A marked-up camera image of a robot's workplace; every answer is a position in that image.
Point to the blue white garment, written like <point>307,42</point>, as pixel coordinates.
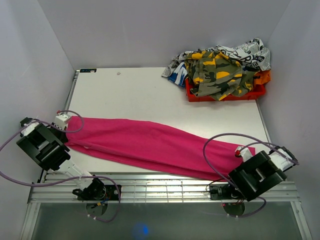
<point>179,75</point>

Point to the orange garment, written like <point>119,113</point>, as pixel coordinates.
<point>262,77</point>

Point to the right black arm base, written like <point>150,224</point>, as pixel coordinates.
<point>224,191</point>

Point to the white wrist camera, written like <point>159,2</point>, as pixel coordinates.
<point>61,120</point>
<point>245,153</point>

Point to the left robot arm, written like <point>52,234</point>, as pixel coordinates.
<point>45,145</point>

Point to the camouflage trousers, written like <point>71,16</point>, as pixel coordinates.
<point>215,75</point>

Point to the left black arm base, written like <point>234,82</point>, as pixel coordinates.
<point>112,192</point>

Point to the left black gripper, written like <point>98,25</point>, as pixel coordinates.
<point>62,135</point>

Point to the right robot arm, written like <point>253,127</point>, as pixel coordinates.
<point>260,172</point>

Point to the black white print trousers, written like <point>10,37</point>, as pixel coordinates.
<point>252,54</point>

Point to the dark label sticker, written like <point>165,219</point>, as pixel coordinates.
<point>88,70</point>

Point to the red plastic bin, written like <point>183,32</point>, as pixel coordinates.
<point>257,92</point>

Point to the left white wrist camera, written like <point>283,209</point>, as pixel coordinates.
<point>61,120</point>

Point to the aluminium rail frame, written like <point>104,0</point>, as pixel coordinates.
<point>142,94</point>

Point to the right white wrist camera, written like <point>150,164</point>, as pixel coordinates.
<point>245,153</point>

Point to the pink trousers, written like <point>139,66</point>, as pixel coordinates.
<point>152,146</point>

